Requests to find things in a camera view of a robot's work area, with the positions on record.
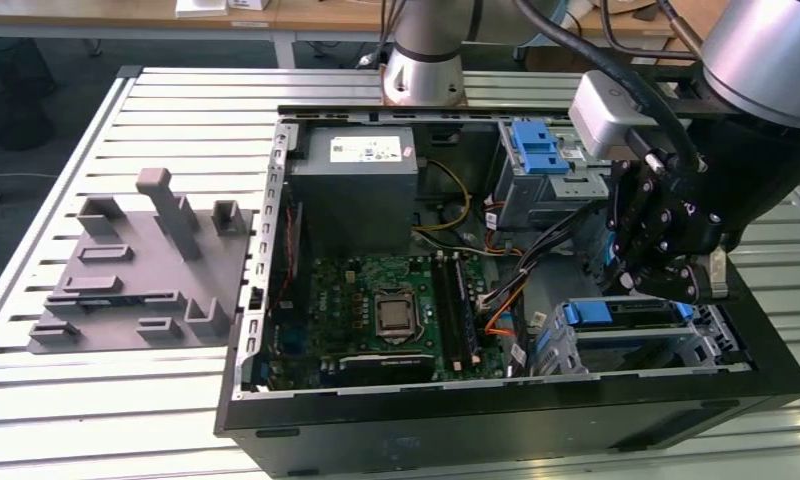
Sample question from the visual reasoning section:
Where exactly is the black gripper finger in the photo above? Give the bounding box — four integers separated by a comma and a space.
605, 159, 675, 291
622, 214, 732, 305

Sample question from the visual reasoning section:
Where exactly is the grey metal drive cage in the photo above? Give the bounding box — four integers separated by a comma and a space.
492, 119, 618, 232

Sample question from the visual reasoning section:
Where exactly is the blue plastic drive latch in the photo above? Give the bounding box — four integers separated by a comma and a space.
510, 119, 572, 176

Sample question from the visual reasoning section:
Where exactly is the black RAM slot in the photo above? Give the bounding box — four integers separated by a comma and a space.
441, 253, 465, 362
450, 253, 474, 359
432, 253, 456, 364

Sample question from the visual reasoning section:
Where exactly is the brown cardboard piece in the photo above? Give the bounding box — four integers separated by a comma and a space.
598, 0, 661, 22

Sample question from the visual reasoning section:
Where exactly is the silver CPU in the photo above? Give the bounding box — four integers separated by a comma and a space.
377, 302, 412, 331

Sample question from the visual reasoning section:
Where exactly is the grey power supply unit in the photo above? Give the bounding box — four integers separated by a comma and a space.
285, 124, 420, 256

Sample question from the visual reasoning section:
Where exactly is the metal socket cover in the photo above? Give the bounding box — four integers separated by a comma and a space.
370, 294, 420, 341

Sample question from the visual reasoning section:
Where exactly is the green motherboard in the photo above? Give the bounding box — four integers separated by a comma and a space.
269, 252, 508, 391

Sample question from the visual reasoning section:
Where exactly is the black graphics card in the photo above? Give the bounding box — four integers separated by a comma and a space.
336, 352, 436, 387

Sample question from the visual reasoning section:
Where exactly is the black PC case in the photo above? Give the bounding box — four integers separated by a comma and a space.
213, 104, 800, 477

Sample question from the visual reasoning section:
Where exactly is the grey parts rack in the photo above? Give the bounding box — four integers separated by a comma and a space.
23, 167, 262, 359

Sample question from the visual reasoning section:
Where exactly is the white cardboard box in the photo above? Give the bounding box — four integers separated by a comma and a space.
174, 0, 229, 19

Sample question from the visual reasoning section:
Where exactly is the black bin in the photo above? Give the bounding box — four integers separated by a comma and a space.
0, 37, 59, 151

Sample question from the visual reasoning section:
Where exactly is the black cable bundle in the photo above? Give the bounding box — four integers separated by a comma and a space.
482, 199, 614, 321

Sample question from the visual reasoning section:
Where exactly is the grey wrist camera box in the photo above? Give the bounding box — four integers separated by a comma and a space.
568, 69, 649, 159

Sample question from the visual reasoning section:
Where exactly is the thick black camera cable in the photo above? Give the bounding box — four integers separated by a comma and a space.
510, 0, 705, 174

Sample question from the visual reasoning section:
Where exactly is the yellow wire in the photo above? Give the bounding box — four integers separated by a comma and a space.
409, 158, 473, 234

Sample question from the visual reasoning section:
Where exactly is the orange wire bundle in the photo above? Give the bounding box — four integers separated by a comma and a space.
482, 279, 534, 336

